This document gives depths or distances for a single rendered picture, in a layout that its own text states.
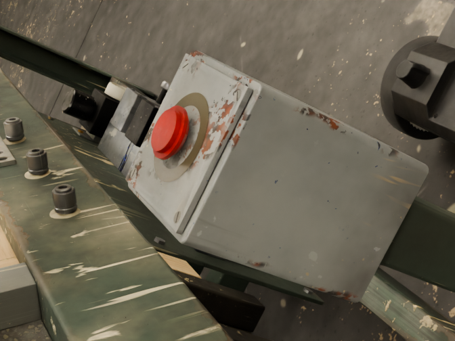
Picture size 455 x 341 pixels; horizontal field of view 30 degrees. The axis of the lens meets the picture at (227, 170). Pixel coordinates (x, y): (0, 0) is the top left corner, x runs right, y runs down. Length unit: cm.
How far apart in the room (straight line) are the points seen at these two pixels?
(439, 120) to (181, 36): 155
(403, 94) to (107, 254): 86
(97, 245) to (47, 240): 6
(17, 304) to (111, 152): 40
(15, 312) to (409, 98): 92
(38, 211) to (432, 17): 120
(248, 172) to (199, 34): 225
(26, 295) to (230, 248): 30
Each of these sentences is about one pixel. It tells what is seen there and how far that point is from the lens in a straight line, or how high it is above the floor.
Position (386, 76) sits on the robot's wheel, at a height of 20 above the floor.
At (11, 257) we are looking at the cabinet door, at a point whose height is 89.
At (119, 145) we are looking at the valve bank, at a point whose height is 74.
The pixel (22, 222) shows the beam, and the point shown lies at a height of 90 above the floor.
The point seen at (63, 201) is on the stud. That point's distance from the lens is 93.
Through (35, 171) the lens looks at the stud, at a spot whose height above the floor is 86.
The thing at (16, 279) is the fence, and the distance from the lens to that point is 85.
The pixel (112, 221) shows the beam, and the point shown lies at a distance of 91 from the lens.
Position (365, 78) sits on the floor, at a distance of 202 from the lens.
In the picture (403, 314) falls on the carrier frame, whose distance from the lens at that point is 145.
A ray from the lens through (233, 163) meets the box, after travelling 56.
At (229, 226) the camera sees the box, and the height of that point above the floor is 90.
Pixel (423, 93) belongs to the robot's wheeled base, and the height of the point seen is 21.
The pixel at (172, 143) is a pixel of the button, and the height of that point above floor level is 94.
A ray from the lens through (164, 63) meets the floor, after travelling 294.
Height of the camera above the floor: 121
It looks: 31 degrees down
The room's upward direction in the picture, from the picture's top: 68 degrees counter-clockwise
